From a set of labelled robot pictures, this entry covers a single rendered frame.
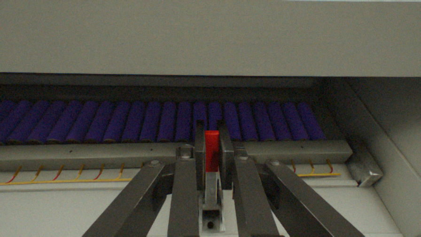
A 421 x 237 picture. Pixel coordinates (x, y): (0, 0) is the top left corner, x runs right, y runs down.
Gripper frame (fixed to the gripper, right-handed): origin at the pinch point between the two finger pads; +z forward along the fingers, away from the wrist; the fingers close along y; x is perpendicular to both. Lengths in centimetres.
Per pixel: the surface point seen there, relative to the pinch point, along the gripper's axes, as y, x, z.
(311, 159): 11.5, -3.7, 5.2
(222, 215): 1.0, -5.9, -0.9
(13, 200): -19.0, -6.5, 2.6
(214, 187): 0.3, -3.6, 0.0
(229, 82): 3.0, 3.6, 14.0
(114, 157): -9.8, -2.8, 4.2
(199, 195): -1.0, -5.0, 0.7
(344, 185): 14.3, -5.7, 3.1
